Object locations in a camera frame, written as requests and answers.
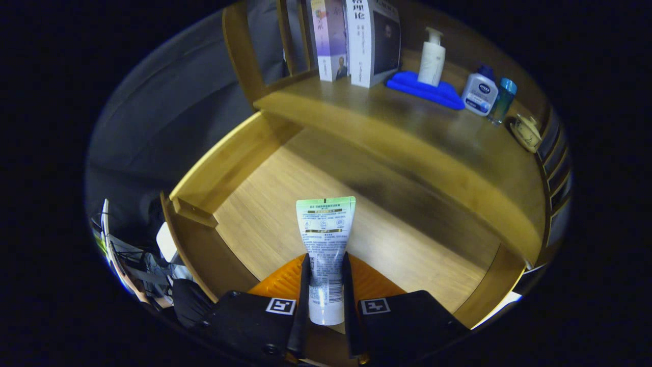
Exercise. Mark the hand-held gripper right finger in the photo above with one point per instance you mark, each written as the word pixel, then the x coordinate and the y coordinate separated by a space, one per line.
pixel 348 306

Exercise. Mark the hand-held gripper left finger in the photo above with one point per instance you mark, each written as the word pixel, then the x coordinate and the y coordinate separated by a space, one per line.
pixel 304 295

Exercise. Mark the white and green tube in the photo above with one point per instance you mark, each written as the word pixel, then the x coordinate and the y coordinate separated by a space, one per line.
pixel 326 239

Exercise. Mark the wooden drawer with black knob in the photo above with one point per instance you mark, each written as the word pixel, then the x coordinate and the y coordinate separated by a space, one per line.
pixel 265 214

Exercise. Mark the wooden countertop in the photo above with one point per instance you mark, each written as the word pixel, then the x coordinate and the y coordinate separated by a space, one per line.
pixel 407 132

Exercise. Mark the brown wooden cabinet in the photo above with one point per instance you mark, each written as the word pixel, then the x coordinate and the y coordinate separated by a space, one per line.
pixel 242 51

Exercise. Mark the blue folded cloth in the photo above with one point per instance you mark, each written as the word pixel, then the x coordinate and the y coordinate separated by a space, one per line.
pixel 428 92

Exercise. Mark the black backdrop cloth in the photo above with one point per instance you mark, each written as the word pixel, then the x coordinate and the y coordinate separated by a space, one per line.
pixel 168 112

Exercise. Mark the white bottle with blue cap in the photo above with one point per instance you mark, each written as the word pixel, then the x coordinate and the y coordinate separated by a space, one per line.
pixel 480 94

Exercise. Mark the purple book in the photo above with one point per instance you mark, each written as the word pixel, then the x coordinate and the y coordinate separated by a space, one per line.
pixel 328 41

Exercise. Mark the thick white book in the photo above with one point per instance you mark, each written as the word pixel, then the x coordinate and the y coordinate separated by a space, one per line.
pixel 364 46

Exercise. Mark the teal slim bottle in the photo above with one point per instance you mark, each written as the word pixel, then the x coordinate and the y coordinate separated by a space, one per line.
pixel 503 99

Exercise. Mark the white pump bottle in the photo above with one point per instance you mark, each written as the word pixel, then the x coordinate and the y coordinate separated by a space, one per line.
pixel 431 61

